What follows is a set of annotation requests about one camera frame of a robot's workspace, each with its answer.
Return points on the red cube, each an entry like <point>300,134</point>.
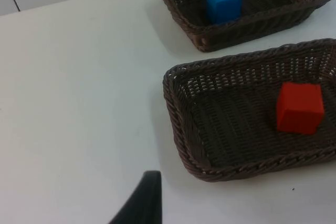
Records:
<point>299,111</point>

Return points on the dark brown wicker basket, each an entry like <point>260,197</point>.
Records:
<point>231,129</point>
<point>275,6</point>

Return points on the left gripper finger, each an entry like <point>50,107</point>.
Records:
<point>145,203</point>

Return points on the blue cube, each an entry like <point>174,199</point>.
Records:
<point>223,3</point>

